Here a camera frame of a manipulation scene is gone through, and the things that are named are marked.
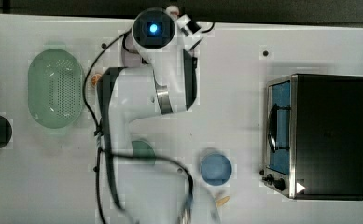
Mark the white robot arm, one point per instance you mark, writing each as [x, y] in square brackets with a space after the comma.
[150, 188]

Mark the green mug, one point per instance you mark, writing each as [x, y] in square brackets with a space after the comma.
[142, 148]

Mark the orange slice toy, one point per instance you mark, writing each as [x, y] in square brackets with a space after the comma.
[95, 78]

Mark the green perforated colander basket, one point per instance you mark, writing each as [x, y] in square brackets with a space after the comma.
[55, 89]

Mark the silver black toaster oven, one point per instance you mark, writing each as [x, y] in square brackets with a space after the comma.
[314, 137]

